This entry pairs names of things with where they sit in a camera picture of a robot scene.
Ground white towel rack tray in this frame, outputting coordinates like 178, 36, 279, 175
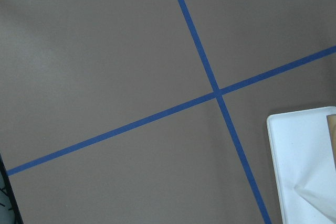
267, 106, 335, 223

